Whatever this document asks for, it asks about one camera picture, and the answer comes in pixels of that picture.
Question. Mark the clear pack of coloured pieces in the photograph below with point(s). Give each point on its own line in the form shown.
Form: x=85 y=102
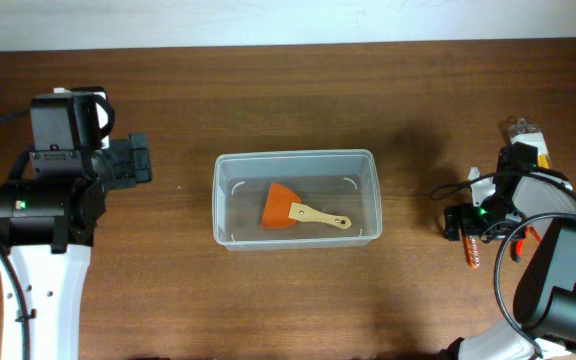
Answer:
x=531 y=134

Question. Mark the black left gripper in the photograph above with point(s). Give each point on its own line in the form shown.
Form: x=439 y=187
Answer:
x=133 y=160

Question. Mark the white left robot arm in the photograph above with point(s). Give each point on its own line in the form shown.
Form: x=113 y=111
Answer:
x=50 y=204

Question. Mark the orange scraper with wooden handle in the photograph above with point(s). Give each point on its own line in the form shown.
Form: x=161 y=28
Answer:
x=284 y=208

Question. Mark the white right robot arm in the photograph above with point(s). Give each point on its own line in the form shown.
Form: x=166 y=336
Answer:
x=522 y=197

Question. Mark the clear plastic container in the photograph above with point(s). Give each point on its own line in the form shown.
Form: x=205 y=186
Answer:
x=338 y=182

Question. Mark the red handled pliers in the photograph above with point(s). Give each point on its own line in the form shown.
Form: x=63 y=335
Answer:
x=517 y=247

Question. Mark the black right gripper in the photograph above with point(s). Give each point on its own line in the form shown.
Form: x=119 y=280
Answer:
x=469 y=226

